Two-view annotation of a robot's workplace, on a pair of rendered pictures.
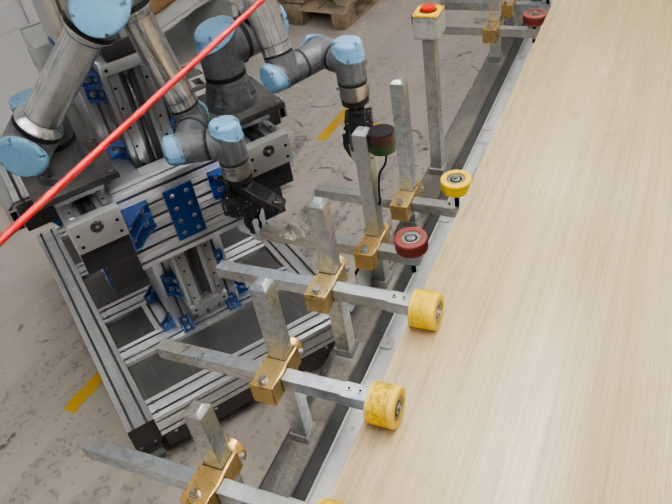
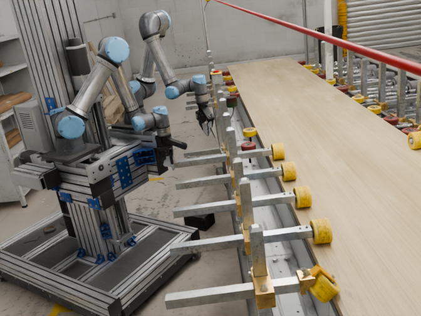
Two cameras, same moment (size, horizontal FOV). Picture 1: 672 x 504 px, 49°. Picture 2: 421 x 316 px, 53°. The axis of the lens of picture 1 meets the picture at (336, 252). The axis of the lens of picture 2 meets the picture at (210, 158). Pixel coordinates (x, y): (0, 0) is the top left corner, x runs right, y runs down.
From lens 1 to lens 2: 1.22 m
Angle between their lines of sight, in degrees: 31
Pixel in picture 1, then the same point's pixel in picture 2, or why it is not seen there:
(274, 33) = (171, 73)
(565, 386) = (343, 157)
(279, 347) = not seen: hidden behind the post
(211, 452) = not seen: hidden behind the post
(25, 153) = (76, 123)
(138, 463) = (205, 205)
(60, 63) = (96, 77)
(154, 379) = (106, 284)
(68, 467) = not seen: outside the picture
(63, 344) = (19, 307)
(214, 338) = (129, 260)
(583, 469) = (369, 168)
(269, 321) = (234, 147)
